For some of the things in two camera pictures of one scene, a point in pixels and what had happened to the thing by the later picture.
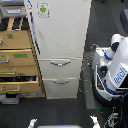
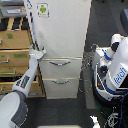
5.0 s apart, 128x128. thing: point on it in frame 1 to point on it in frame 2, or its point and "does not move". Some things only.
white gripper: [95, 122] to [34, 53]
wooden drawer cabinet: [19, 66] does not move
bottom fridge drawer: [61, 88] does not move
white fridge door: [60, 27] does not move
